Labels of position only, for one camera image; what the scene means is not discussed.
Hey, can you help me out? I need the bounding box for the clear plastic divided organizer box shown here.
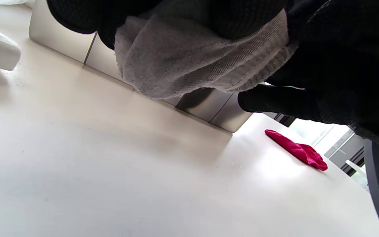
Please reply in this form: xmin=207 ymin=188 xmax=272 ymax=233
xmin=28 ymin=0 xmax=254 ymax=133

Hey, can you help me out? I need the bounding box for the grey sock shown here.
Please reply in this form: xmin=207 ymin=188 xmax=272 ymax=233
xmin=115 ymin=7 xmax=299 ymax=100

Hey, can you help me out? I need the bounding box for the person's right hand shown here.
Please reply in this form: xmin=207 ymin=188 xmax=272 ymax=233
xmin=238 ymin=0 xmax=379 ymax=149

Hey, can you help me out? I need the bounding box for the person's left hand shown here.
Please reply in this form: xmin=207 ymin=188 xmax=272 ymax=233
xmin=46 ymin=0 xmax=289 ymax=50

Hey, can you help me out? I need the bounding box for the red sock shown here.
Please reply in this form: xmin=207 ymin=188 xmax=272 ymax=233
xmin=265 ymin=129 xmax=328 ymax=171

